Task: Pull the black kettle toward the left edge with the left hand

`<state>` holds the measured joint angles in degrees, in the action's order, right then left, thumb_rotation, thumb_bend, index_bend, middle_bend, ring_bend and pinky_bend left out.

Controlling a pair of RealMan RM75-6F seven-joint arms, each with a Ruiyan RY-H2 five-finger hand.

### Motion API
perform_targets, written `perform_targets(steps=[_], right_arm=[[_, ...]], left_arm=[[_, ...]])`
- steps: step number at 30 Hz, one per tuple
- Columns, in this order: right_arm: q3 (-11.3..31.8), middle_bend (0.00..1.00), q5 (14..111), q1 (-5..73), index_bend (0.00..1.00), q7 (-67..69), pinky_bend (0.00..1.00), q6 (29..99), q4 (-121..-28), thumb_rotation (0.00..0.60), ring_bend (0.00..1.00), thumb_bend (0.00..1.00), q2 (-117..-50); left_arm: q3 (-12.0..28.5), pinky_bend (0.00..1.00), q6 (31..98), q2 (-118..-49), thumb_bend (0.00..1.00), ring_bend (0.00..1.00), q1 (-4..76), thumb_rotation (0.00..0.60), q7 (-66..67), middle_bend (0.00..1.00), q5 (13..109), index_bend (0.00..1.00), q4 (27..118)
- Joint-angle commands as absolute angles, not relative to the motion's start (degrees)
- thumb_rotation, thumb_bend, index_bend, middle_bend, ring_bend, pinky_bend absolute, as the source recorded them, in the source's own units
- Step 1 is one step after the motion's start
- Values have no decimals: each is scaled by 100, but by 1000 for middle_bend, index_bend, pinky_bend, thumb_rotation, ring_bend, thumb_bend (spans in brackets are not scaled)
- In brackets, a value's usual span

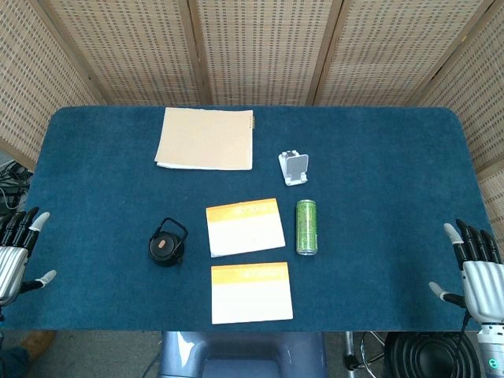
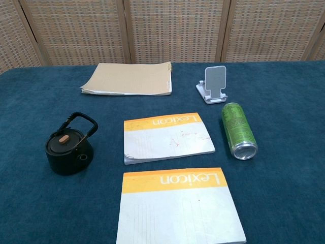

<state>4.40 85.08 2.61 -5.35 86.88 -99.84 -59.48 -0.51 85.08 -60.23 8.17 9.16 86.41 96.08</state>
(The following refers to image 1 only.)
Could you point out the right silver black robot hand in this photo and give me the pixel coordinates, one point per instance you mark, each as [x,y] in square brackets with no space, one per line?
[482,287]

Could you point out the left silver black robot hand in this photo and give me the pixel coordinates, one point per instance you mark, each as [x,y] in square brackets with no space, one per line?
[13,267]

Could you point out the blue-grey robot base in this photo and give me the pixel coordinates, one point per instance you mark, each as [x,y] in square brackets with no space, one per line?
[240,354]

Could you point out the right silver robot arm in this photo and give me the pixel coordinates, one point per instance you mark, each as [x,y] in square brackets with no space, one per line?
[491,348]

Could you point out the brown shoe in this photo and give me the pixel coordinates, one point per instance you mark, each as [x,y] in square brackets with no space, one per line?
[37,342]

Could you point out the blue felt table cloth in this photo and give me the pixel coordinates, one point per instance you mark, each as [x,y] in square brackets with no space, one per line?
[374,197]

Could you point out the metal stand legs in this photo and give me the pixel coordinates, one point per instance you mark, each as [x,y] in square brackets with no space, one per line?
[349,350]

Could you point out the green drink can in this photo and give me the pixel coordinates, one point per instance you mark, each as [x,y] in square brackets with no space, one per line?
[306,226]

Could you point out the white folding phone stand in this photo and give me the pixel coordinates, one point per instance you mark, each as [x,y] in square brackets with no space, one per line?
[295,165]

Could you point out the clean orange white Lexicon book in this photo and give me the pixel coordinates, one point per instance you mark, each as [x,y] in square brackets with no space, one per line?
[252,295]

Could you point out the kraft spiral notebook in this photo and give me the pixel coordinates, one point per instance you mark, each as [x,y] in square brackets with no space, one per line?
[204,138]

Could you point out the Lexicon book with red scribbles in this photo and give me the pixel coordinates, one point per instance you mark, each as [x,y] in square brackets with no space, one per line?
[246,232]

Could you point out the woven bamboo folding screen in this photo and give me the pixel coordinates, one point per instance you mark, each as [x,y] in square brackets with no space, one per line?
[260,51]

